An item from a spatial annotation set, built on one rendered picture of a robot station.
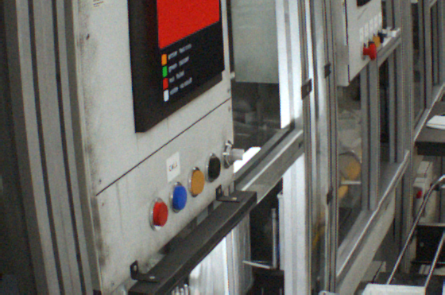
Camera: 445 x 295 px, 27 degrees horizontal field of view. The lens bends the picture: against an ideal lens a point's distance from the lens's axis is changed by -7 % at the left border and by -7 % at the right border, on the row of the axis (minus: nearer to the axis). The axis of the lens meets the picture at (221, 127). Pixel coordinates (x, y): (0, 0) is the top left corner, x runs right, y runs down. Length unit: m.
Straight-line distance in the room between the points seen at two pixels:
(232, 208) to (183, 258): 0.18
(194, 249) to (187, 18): 0.28
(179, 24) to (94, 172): 0.23
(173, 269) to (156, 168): 0.12
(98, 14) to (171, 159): 0.26
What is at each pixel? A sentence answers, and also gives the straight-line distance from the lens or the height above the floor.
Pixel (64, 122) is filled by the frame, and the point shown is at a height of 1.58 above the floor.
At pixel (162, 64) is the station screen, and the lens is 1.10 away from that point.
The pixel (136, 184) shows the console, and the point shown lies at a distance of 1.10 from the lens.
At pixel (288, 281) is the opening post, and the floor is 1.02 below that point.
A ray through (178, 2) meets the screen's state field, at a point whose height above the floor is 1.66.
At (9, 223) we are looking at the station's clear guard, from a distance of 0.92.
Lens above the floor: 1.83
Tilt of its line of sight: 16 degrees down
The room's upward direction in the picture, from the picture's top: 3 degrees counter-clockwise
